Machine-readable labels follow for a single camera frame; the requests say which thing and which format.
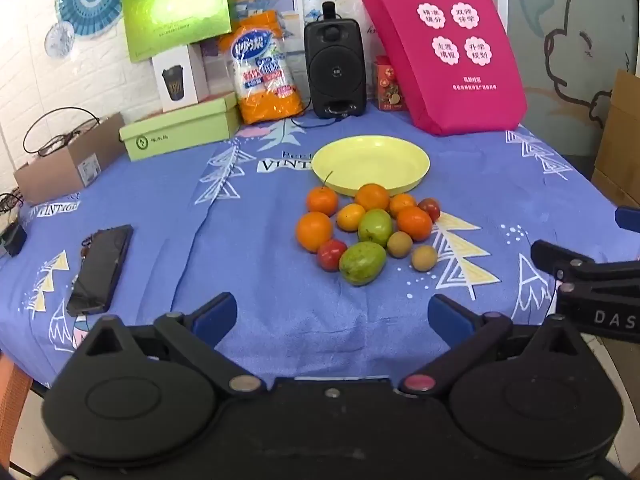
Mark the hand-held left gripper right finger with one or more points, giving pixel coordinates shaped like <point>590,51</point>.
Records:
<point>446,318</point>

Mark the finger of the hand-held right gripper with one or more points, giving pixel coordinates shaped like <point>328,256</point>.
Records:
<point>560,258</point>
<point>629,219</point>

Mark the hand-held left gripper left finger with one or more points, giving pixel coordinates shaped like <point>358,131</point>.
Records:
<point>216,316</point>

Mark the brown kiwi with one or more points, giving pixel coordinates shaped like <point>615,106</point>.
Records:
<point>424,258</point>
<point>399,244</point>

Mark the dark orange mandarin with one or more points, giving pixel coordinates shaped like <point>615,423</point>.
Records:
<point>414,223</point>

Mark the large green mango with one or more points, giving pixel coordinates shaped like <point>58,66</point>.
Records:
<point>362,263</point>

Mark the dark red apple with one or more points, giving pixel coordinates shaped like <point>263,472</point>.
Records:
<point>430,208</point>

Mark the small orange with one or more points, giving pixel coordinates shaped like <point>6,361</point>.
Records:
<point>401,203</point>

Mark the large orange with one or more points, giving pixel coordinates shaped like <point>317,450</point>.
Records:
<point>314,231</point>

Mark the yellowish orange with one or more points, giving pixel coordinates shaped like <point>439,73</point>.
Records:
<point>350,216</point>

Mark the round orange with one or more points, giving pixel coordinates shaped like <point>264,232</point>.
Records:
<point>372,196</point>

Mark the mandarin with stem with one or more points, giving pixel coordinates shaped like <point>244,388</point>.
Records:
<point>322,201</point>

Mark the yellow plate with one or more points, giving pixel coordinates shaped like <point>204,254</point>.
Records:
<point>370,160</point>

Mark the blue printed tablecloth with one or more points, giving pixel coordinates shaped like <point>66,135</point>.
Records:
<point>250,260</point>

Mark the large cardboard box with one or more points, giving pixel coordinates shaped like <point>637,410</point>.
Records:
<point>622,135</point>

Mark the black smartphone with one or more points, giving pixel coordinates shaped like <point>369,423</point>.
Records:
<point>100,270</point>

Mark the light green shoe box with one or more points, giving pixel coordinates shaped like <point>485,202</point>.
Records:
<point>175,135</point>

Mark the pink tote bag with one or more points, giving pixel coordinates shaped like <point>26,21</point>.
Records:
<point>450,85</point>

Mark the brown cardboard box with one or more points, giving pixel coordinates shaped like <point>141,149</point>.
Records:
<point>65,170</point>

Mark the black power adapter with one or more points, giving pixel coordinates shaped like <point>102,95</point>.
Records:
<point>12,241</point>

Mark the orange fabric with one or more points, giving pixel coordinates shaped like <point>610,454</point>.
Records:
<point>12,395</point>

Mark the orange bag of paper cups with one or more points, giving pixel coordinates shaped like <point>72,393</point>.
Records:
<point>265,85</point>

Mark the white cup box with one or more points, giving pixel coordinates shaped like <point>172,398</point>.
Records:
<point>180,80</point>

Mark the small red box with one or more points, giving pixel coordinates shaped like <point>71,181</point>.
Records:
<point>387,85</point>

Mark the black speaker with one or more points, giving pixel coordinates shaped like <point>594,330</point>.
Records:
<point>335,70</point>

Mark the green gift box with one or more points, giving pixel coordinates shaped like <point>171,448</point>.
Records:
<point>175,10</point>

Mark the small blue paper fan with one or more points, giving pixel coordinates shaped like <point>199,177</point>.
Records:
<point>59,39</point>

